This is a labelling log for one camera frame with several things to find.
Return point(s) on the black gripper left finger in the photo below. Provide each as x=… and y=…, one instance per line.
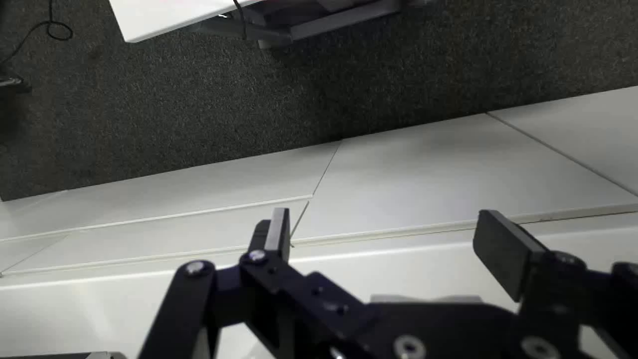
x=266, y=280

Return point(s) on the white cabinet drawer front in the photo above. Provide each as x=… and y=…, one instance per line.
x=585, y=126

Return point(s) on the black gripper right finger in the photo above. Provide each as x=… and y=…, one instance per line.
x=505, y=252

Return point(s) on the white flat board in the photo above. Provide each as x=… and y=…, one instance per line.
x=167, y=16

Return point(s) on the white lower cabinet door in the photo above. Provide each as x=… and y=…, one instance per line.
x=167, y=192
x=452, y=172

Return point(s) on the grey metal stand base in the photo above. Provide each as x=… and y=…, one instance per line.
x=320, y=20

